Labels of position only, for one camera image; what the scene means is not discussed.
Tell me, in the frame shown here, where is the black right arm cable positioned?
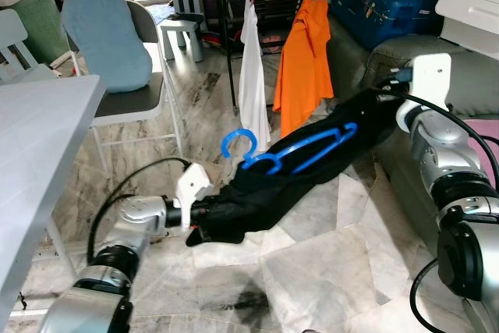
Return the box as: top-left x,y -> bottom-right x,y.
382,83 -> 499,193

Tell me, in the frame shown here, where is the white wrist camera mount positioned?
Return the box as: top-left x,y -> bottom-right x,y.
175,163 -> 211,228
405,52 -> 453,112

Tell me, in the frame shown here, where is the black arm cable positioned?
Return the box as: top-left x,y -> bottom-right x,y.
382,83 -> 499,193
86,157 -> 192,265

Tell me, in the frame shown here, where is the white plastic folding table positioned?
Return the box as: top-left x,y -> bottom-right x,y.
0,74 -> 108,326

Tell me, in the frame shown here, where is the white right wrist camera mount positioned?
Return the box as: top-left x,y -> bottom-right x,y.
405,52 -> 453,112

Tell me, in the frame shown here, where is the white frame folding chair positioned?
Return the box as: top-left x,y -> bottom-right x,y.
61,0 -> 184,174

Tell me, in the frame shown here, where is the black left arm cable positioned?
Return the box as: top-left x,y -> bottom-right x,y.
86,157 -> 192,265

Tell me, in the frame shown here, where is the orange t-shirt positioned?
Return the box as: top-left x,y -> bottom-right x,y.
273,0 -> 336,137

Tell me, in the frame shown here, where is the blue hard suitcase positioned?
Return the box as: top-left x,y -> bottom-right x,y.
327,0 -> 447,51

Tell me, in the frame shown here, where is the green laundry basket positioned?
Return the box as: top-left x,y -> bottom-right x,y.
9,0 -> 73,69

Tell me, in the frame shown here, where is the blue plastic hanger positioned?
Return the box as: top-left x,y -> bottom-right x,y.
220,121 -> 359,176

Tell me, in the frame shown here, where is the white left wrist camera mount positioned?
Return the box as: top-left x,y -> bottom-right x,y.
175,163 -> 211,228

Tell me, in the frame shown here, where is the black garment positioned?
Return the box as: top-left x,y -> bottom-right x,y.
186,87 -> 414,246

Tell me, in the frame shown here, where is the pale blue seat cushion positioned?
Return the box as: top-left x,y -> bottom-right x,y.
61,0 -> 153,94

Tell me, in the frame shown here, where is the grey sofa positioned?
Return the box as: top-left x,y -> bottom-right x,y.
327,33 -> 499,271

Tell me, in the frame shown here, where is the pink floor mat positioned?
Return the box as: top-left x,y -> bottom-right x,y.
464,119 -> 499,193

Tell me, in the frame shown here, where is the white drawer cabinet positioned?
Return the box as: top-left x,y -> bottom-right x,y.
435,0 -> 499,59

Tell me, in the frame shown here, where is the black metal drying rack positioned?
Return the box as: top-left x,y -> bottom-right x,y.
212,0 -> 387,112

